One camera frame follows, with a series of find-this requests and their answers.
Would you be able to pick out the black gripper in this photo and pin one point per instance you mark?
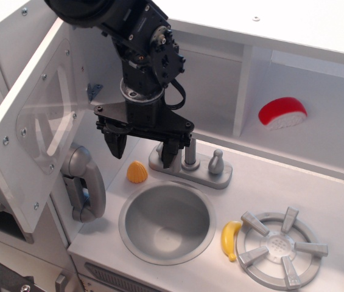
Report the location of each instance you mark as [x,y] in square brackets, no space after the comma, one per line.
[154,121]

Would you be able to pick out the white microwave door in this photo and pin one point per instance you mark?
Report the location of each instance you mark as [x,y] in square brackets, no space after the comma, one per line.
[38,121]

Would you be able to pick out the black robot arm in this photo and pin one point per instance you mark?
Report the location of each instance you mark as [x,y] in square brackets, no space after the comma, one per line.
[151,62]

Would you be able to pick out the yellow toy seashell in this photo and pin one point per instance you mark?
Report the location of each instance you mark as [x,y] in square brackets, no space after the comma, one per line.
[136,172]

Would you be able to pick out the grey toy telephone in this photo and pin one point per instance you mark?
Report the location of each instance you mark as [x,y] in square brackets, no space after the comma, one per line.
[84,184]

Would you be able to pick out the grey toy faucet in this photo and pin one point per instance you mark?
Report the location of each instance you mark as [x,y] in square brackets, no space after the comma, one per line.
[212,171]

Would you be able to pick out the round metal sink bowl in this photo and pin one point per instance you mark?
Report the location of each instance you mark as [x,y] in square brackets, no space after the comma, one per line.
[167,223]

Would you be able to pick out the yellow toy banana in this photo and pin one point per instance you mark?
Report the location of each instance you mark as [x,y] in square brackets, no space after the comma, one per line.
[228,238]

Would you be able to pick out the red white toy sushi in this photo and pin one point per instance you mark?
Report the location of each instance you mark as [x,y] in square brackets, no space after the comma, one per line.
[282,113]

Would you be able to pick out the grey toy stove burner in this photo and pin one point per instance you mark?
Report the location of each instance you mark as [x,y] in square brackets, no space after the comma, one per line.
[279,251]

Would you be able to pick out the grey oven handle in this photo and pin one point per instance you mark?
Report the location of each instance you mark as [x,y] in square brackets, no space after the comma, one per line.
[61,283]

